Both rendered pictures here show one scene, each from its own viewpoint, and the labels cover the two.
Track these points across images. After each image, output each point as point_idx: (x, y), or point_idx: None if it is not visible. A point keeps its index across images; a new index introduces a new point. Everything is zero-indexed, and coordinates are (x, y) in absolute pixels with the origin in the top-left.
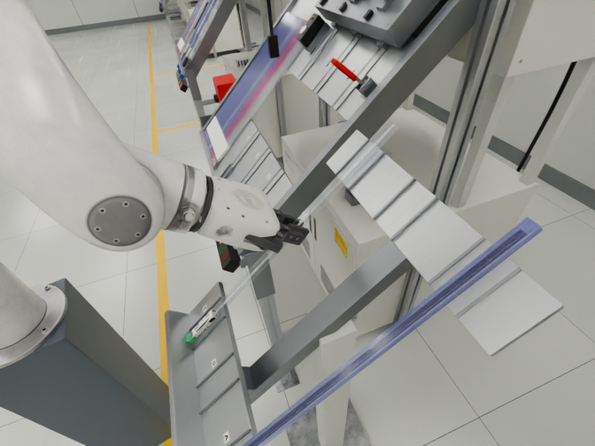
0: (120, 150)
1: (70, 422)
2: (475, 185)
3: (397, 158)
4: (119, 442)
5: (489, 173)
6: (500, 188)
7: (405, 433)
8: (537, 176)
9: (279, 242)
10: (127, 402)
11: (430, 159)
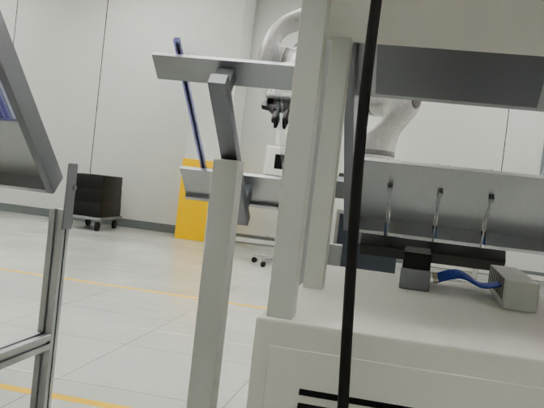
0: (269, 35)
1: None
2: (339, 303)
3: (516, 314)
4: None
5: (360, 317)
6: (299, 303)
7: None
8: (269, 292)
9: (264, 104)
10: None
11: (481, 320)
